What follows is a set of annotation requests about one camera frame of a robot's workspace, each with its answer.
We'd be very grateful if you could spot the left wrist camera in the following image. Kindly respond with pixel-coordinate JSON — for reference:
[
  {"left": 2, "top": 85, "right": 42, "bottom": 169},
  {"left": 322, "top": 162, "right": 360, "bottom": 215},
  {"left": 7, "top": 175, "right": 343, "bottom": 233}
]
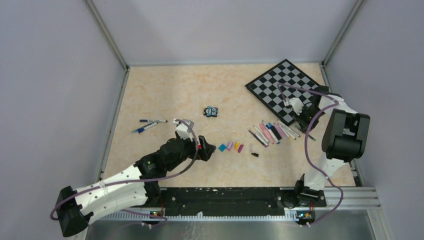
[{"left": 173, "top": 118, "right": 194, "bottom": 140}]

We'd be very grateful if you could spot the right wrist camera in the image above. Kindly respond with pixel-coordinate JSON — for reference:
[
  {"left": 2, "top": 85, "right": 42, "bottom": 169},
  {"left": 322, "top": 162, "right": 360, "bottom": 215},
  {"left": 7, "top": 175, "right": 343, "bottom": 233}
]
[{"left": 283, "top": 97, "right": 304, "bottom": 115}]

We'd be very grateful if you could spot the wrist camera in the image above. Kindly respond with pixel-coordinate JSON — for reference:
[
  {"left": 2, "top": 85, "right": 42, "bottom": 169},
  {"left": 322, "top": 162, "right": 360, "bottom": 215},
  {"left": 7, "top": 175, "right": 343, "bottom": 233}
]
[
  {"left": 283, "top": 97, "right": 304, "bottom": 115},
  {"left": 173, "top": 118, "right": 194, "bottom": 140}
]

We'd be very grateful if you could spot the pink highlighter pen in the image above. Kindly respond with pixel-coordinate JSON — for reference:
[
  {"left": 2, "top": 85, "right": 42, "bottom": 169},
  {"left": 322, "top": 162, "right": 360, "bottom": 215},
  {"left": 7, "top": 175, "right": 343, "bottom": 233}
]
[{"left": 259, "top": 123, "right": 275, "bottom": 144}]

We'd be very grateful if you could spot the blue owl eraser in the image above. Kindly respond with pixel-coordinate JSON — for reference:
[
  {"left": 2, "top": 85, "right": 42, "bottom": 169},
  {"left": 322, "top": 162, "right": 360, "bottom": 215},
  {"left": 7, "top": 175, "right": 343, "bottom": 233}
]
[{"left": 203, "top": 106, "right": 219, "bottom": 118}]

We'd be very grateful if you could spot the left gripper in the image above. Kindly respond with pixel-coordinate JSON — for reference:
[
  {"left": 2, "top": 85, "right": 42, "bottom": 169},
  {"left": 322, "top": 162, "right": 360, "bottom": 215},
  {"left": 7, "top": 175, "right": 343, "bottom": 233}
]
[{"left": 166, "top": 133, "right": 216, "bottom": 172}]

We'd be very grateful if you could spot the light blue highlighter cap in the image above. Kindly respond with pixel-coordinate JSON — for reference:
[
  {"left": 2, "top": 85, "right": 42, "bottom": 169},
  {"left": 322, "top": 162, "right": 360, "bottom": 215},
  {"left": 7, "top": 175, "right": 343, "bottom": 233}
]
[{"left": 218, "top": 144, "right": 227, "bottom": 152}]

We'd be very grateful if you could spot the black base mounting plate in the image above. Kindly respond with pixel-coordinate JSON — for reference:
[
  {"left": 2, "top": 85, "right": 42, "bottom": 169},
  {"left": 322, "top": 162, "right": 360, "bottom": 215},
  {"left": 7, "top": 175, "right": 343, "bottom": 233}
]
[{"left": 129, "top": 187, "right": 327, "bottom": 218}]

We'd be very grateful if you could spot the light pink highlighter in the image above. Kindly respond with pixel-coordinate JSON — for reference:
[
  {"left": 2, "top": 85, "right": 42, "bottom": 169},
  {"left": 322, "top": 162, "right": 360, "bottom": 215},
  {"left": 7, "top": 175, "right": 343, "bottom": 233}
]
[{"left": 273, "top": 123, "right": 288, "bottom": 139}]

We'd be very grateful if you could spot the black cap white marker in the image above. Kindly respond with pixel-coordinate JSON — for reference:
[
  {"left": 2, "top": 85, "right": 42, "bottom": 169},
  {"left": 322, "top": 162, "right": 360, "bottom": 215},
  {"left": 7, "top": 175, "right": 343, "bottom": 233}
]
[{"left": 139, "top": 119, "right": 168, "bottom": 123}]

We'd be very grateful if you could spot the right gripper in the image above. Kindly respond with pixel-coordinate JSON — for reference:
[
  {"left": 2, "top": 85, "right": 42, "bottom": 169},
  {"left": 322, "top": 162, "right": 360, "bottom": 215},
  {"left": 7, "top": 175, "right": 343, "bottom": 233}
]
[{"left": 293, "top": 106, "right": 326, "bottom": 134}]

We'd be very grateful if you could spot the purple cable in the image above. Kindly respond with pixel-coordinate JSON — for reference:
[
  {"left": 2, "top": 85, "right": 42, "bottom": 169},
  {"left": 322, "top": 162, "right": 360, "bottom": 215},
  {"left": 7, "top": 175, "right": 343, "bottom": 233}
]
[
  {"left": 49, "top": 119, "right": 200, "bottom": 229},
  {"left": 277, "top": 82, "right": 345, "bottom": 228}
]

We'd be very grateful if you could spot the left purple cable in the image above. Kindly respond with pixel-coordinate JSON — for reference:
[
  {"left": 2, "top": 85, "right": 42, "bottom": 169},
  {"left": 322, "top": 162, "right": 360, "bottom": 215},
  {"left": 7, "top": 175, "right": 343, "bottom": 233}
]
[{"left": 49, "top": 119, "right": 200, "bottom": 229}]

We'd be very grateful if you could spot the light purple highlighter cap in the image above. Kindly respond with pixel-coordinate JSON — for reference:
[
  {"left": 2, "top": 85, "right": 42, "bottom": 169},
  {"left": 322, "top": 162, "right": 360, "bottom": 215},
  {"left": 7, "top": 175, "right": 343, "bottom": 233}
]
[{"left": 227, "top": 141, "right": 235, "bottom": 151}]

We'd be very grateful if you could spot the grey cable duct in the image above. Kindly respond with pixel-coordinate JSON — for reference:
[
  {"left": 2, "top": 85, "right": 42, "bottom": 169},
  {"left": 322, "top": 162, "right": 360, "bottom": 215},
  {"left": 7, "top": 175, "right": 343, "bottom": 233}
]
[{"left": 99, "top": 211, "right": 298, "bottom": 222}]

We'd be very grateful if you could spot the blue cap whiteboard marker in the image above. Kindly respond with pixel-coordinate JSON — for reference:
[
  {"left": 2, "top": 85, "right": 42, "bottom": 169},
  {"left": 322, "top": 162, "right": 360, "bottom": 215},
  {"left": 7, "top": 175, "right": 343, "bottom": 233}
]
[{"left": 262, "top": 121, "right": 280, "bottom": 144}]

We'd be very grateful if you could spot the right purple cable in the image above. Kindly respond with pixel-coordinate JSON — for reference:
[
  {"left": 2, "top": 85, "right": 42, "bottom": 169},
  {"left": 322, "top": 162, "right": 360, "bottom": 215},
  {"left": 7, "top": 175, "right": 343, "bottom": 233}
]
[{"left": 277, "top": 82, "right": 345, "bottom": 228}]

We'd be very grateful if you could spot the yellow cap white marker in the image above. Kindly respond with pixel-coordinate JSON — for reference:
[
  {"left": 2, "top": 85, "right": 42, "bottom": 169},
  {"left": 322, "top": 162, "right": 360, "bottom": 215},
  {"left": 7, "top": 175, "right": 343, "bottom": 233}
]
[{"left": 278, "top": 120, "right": 297, "bottom": 140}]

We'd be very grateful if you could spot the blue black highlighter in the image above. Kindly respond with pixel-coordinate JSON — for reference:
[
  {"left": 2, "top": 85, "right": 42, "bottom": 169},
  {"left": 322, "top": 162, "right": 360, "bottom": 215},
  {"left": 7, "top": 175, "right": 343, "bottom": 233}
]
[{"left": 268, "top": 122, "right": 282, "bottom": 141}]

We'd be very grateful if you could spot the purple pen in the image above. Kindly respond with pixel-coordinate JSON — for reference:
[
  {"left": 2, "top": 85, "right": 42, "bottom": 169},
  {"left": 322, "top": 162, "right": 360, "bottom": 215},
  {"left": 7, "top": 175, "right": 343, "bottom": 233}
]
[{"left": 248, "top": 129, "right": 269, "bottom": 148}]

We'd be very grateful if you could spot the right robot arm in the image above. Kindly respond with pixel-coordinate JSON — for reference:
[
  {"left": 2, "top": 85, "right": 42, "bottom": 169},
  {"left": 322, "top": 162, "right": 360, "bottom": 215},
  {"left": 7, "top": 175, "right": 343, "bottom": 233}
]
[{"left": 281, "top": 86, "right": 371, "bottom": 209}]

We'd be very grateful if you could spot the blue cap pen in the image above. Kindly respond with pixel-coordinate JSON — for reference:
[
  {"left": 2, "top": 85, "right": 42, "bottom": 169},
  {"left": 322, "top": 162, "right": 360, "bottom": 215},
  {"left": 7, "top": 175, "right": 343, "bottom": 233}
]
[{"left": 131, "top": 122, "right": 158, "bottom": 134}]

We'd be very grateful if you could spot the black grey chessboard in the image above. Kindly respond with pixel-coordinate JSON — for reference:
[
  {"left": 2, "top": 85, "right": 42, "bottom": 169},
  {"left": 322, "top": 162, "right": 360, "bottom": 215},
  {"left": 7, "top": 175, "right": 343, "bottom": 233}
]
[{"left": 245, "top": 59, "right": 320, "bottom": 125}]

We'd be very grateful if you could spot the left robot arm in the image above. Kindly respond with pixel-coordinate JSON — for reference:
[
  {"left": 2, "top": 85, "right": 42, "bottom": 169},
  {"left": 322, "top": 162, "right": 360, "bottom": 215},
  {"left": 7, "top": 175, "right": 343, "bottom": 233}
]
[{"left": 54, "top": 135, "right": 216, "bottom": 238}]

